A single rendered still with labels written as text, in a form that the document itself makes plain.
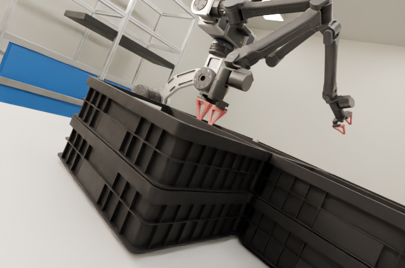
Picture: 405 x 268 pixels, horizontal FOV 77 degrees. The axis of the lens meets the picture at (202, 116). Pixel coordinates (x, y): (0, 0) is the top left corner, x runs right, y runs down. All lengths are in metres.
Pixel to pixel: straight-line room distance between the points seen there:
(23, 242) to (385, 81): 4.09
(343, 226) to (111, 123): 0.50
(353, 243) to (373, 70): 3.76
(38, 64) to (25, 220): 2.04
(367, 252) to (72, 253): 0.49
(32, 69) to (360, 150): 3.78
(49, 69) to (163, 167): 2.13
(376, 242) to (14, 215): 0.60
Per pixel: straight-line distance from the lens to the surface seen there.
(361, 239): 0.59
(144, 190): 0.43
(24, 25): 3.30
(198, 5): 1.38
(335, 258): 0.60
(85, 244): 0.47
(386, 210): 0.58
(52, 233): 0.48
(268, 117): 4.35
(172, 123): 0.41
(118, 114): 0.56
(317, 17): 1.06
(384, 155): 3.97
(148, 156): 0.45
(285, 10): 1.17
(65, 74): 2.54
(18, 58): 2.42
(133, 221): 0.47
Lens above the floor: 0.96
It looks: 1 degrees down
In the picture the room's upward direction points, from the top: 23 degrees clockwise
